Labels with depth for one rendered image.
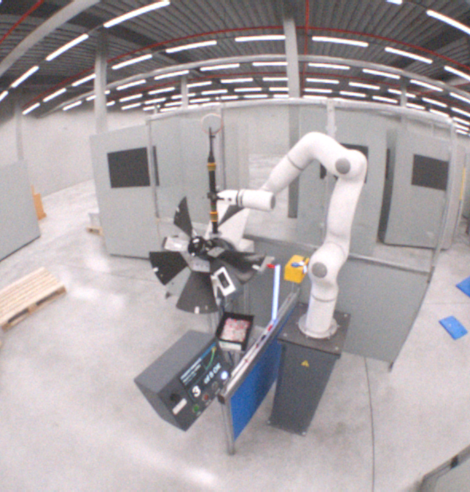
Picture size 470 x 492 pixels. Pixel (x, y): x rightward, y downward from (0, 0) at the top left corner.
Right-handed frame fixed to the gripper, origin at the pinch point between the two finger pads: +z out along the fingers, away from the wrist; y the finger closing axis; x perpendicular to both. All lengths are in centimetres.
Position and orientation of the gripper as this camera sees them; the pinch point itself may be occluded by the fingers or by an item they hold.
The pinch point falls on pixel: (213, 194)
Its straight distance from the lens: 127.7
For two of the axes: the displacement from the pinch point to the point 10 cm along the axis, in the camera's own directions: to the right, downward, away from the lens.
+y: 5.1, -3.7, 7.7
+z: -8.6, -2.0, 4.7
